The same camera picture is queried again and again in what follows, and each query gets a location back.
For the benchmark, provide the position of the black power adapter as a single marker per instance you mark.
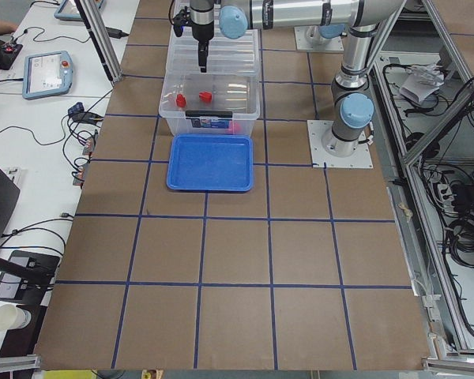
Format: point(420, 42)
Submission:
point(116, 33)

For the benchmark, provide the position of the aluminium frame post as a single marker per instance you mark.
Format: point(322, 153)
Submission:
point(95, 26)

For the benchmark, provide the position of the clear plastic box lid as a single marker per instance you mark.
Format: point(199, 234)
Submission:
point(226, 56)

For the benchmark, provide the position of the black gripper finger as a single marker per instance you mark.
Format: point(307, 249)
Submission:
point(202, 55)

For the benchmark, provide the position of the black box latch handle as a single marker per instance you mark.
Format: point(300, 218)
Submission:
point(209, 114)

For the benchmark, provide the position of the red block in box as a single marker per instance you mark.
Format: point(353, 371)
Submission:
point(180, 101)
point(234, 128)
point(205, 97)

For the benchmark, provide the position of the white paper sheets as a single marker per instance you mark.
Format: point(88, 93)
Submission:
point(422, 81)

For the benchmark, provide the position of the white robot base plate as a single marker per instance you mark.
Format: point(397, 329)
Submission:
point(328, 152)

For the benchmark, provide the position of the white paper cup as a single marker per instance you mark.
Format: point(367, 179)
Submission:
point(13, 317)

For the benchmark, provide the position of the clear plastic storage box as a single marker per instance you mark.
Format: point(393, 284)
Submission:
point(225, 98)

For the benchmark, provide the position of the blue plastic tray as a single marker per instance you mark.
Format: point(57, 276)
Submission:
point(211, 162)

